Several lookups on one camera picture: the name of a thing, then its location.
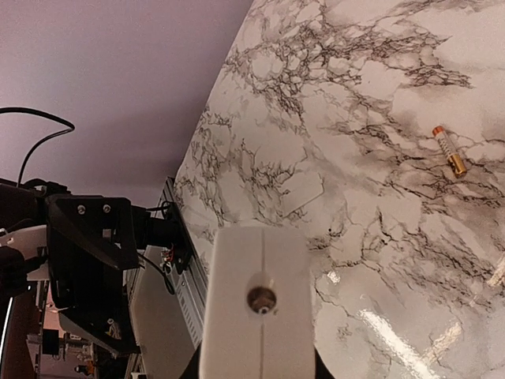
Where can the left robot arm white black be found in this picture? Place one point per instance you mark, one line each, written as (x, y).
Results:
(81, 245)

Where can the front aluminium rail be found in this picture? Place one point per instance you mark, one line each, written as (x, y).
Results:
(188, 274)

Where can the black copper battery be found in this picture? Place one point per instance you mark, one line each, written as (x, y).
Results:
(453, 158)

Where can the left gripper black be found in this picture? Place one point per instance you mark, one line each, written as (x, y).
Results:
(87, 288)

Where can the white remote control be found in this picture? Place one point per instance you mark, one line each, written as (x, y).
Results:
(258, 310)

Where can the white battery cover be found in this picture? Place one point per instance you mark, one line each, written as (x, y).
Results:
(299, 190)

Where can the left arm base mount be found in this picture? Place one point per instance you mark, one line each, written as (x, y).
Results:
(169, 231)

